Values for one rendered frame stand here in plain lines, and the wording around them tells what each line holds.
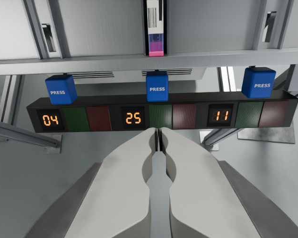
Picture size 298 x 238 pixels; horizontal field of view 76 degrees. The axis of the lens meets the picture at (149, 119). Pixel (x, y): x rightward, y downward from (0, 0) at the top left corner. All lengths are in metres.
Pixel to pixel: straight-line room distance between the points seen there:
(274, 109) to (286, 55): 0.08
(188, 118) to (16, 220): 0.97
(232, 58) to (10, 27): 0.22
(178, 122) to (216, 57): 0.10
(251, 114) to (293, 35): 0.09
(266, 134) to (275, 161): 0.12
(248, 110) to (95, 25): 0.20
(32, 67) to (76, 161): 0.78
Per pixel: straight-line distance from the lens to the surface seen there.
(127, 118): 0.25
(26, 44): 0.25
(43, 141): 0.93
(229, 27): 0.22
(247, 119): 0.27
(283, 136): 1.06
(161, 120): 0.25
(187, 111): 0.24
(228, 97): 0.26
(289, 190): 1.05
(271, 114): 0.28
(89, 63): 0.20
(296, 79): 0.31
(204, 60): 0.20
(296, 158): 1.08
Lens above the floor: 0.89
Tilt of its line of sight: 74 degrees down
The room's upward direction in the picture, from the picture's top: 11 degrees counter-clockwise
